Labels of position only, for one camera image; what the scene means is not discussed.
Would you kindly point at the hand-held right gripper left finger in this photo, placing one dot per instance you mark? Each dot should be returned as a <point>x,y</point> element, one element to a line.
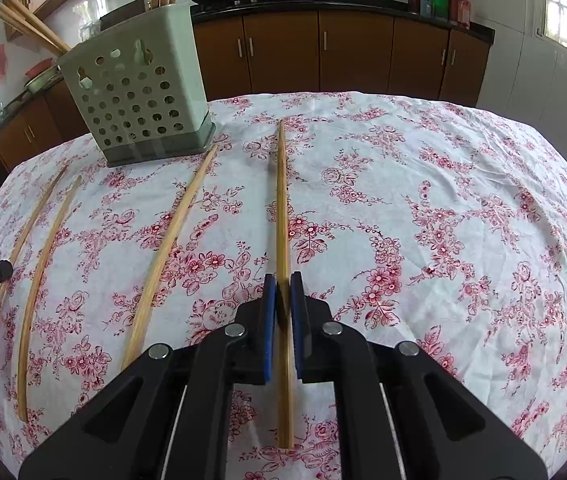
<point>268,330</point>

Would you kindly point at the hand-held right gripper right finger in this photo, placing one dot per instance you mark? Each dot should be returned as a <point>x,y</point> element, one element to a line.
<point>299,330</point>

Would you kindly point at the tan bamboo chopstick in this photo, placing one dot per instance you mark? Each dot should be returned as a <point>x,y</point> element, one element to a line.
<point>24,360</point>
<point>281,210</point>
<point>13,260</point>
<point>136,340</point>

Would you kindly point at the bunch of wooden chopsticks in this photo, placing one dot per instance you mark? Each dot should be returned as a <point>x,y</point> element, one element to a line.
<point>28,22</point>

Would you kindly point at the green perforated utensil holder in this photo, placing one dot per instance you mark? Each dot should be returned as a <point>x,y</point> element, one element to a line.
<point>173,60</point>

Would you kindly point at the floral pink white tablecloth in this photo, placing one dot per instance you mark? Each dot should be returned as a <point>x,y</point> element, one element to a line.
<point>413,210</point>

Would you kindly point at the green metal basin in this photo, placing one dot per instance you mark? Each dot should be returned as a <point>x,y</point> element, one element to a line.
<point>43,81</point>

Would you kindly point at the red plastic bowl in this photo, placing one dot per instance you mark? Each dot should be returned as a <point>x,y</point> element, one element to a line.
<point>38,67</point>

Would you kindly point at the clear glass jar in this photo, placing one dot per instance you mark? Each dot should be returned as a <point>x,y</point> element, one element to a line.
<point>90,22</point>

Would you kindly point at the brown wooden lower cabinets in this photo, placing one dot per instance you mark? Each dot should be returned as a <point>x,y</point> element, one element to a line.
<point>353,55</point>

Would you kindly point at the dark brown cutting board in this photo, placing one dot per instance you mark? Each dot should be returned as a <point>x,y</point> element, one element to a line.
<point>123,12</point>

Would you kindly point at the black kitchen countertop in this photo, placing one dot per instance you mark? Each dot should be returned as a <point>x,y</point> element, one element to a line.
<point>343,2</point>

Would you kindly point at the blue box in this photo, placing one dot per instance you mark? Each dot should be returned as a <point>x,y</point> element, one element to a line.
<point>426,7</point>

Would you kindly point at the green box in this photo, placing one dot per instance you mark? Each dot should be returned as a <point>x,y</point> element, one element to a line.
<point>439,2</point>

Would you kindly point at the tall red bottle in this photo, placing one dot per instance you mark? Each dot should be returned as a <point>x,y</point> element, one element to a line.
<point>463,10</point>

